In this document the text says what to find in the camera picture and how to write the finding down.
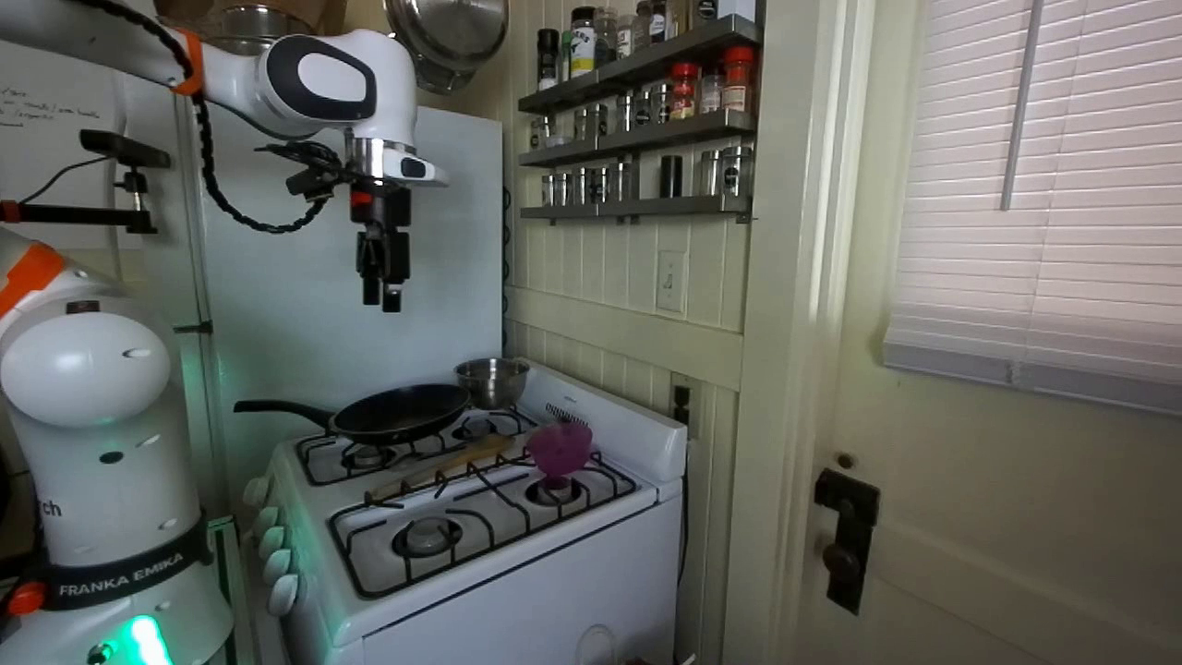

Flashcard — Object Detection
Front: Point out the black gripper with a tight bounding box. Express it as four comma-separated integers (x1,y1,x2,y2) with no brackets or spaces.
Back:
346,180,418,318

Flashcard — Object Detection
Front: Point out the silver metal bowl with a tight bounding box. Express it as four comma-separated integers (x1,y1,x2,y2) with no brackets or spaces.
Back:
456,354,533,414

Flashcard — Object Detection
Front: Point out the black frying pan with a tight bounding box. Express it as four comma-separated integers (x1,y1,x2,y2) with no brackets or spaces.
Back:
234,379,478,447

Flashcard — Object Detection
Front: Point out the hanging steel pan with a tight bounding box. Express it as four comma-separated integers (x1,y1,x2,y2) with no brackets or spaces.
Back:
386,0,515,99

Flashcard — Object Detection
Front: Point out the white board panel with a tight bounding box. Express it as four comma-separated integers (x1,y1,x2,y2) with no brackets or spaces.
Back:
182,104,509,496

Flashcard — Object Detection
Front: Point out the black stove grate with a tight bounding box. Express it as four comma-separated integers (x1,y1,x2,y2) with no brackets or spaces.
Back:
291,405,541,491

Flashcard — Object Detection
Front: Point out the metal spice rack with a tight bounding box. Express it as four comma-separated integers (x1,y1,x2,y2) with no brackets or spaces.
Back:
515,10,764,228

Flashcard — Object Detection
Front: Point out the white gas stove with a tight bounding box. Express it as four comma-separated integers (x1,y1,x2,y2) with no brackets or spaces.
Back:
326,453,642,601
235,361,693,665

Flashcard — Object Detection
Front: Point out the dark spice bottle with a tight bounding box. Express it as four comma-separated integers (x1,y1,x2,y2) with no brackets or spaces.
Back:
535,26,562,91

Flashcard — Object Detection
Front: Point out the large white spice bottle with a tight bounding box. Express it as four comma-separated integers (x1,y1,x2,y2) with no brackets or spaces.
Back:
564,3,601,86

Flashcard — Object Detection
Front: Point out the red spice jar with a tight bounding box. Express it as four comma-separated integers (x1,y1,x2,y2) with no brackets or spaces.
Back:
664,59,703,121
720,46,756,121

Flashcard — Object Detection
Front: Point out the white paper sheet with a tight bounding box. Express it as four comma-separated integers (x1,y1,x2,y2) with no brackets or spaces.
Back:
0,51,189,206

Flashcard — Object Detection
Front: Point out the glass spice jar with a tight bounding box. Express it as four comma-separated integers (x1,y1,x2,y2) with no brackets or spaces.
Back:
718,142,752,206

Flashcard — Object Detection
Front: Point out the black door lock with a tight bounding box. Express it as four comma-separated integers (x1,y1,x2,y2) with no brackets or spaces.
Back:
809,467,882,617

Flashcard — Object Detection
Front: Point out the white blind wand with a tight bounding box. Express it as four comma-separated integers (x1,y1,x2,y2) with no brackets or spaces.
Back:
998,0,1050,213

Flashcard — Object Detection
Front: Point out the white door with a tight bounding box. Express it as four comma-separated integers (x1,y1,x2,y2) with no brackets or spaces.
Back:
788,0,1182,665

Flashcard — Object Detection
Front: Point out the white window blind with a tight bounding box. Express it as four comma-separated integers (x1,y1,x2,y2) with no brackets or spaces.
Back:
879,0,1182,421

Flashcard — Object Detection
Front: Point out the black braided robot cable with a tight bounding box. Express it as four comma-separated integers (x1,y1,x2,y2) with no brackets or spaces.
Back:
70,0,346,237

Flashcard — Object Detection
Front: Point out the white light switch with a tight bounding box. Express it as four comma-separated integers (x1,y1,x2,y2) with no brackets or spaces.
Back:
653,246,686,318

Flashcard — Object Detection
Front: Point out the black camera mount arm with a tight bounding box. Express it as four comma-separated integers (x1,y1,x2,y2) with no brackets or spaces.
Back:
0,124,176,239

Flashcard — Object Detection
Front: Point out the orange strap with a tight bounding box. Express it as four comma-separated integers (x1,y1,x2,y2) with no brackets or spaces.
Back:
170,31,208,99
0,237,73,320

